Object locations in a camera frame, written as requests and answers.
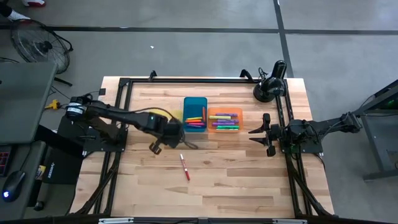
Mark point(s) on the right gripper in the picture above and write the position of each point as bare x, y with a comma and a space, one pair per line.
275, 133

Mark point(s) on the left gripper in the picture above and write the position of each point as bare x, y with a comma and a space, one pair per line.
172, 133

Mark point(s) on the blue highlighter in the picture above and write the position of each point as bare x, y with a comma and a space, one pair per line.
194, 126

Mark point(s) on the pink highlighter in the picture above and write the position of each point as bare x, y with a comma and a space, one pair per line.
196, 124

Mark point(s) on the yellow highlighter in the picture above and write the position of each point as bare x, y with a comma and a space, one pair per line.
194, 118

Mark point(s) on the purple Sharpie marker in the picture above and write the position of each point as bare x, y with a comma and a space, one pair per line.
228, 120

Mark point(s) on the purple highlighter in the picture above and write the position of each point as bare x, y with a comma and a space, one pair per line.
226, 114

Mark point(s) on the light green highlighter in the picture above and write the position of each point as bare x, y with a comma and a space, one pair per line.
219, 117

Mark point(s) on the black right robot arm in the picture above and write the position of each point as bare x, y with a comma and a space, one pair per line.
323, 126

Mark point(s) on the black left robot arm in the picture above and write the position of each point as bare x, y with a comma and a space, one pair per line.
124, 116

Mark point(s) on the blue plastic bin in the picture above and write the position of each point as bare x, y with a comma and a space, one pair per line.
194, 107

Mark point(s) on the red dry-erase marker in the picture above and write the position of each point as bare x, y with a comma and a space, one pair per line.
184, 167

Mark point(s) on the orange plastic bin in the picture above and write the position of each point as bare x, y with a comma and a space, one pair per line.
211, 111

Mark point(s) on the black desk lamp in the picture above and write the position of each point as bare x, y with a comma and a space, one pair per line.
270, 84

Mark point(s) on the black table clamp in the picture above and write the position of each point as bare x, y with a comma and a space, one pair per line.
245, 74
152, 74

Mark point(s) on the small black square block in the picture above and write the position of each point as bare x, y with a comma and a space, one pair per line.
102, 91

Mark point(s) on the black Husky box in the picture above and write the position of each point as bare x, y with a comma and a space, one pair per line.
59, 169

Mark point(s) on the yellow power plug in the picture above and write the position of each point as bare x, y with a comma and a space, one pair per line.
53, 104

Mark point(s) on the grey metal stand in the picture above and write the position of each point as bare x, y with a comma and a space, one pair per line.
381, 130

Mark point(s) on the green object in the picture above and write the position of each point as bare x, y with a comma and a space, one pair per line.
392, 104

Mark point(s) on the dark grey desk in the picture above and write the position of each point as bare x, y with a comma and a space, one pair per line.
29, 161

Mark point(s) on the grey computer monitor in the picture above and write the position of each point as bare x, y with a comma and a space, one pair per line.
25, 102

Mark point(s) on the black floor fan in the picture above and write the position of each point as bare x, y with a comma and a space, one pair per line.
40, 46

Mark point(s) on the black computer mouse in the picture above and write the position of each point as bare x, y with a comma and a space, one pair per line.
12, 186

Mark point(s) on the black keyboard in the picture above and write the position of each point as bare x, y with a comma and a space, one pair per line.
3, 161

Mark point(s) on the person's shoe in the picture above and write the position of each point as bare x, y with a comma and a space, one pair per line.
33, 2
15, 15

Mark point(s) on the silver mounting bracket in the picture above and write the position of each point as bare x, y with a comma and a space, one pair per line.
115, 221
289, 221

